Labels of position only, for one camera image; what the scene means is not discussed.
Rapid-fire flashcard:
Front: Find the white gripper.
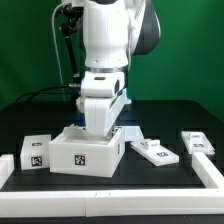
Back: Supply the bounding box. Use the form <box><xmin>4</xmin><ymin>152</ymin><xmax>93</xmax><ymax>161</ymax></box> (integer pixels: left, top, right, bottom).
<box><xmin>84</xmin><ymin>96</ymin><xmax>125</xmax><ymax>139</ymax></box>

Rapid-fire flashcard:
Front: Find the white cabinet body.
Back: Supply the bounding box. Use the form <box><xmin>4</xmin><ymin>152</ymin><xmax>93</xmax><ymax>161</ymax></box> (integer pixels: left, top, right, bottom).
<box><xmin>49</xmin><ymin>125</ymin><xmax>125</xmax><ymax>177</ymax></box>

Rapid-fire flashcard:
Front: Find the white cabinet door panel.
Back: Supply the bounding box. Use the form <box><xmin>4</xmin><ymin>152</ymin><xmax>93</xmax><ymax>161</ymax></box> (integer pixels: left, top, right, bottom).
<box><xmin>181</xmin><ymin>131</ymin><xmax>215</xmax><ymax>155</ymax></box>
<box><xmin>130</xmin><ymin>139</ymin><xmax>179</xmax><ymax>166</ymax></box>

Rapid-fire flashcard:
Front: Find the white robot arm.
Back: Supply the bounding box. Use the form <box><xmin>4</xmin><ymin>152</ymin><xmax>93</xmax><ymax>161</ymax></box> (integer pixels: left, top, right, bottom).
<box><xmin>61</xmin><ymin>0</ymin><xmax>161</xmax><ymax>136</ymax></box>

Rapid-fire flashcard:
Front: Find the white cabinet top block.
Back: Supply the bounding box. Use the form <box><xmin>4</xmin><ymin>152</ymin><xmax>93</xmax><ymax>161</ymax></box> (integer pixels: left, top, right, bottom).
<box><xmin>20</xmin><ymin>135</ymin><xmax>51</xmax><ymax>170</ymax></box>

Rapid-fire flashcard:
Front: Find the white marker base plate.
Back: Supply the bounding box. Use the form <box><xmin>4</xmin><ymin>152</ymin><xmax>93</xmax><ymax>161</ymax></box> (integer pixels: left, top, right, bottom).
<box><xmin>77</xmin><ymin>126</ymin><xmax>144</xmax><ymax>141</ymax></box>

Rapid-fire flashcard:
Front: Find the black cable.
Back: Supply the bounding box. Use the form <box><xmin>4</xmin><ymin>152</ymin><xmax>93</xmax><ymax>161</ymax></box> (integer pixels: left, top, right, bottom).
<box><xmin>15</xmin><ymin>83</ymin><xmax>82</xmax><ymax>103</ymax></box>

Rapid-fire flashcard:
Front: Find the white cable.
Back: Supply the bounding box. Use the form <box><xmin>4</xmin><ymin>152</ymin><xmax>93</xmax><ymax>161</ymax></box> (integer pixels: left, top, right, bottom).
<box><xmin>50</xmin><ymin>2</ymin><xmax>73</xmax><ymax>102</ymax></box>

